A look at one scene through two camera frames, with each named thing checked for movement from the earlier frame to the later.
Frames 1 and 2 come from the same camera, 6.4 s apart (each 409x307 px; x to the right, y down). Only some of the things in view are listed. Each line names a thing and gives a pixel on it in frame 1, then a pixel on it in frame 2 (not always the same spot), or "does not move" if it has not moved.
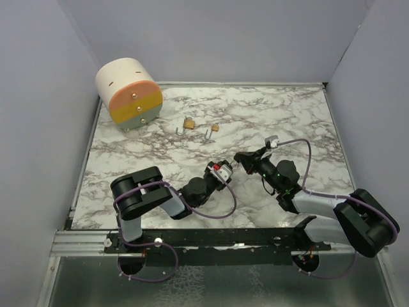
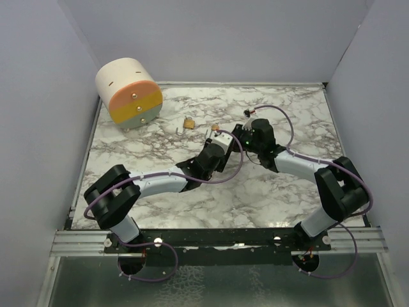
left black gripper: [207, 173] -> [220, 166]
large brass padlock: [189, 123] does not move
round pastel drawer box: [126, 86] does not move
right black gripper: [251, 160] -> [238, 132]
